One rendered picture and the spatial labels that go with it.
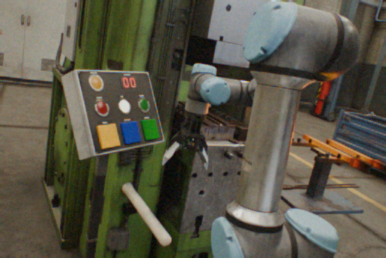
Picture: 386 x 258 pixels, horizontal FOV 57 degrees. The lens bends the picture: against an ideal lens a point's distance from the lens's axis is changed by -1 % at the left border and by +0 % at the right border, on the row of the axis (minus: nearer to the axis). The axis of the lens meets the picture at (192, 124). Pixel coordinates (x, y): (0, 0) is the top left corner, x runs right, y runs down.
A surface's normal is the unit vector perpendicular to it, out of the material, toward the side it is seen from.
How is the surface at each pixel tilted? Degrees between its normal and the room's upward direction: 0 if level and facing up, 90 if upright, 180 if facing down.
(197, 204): 90
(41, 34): 90
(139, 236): 90
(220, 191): 90
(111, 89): 60
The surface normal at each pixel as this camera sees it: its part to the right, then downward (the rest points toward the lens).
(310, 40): 0.32, 0.23
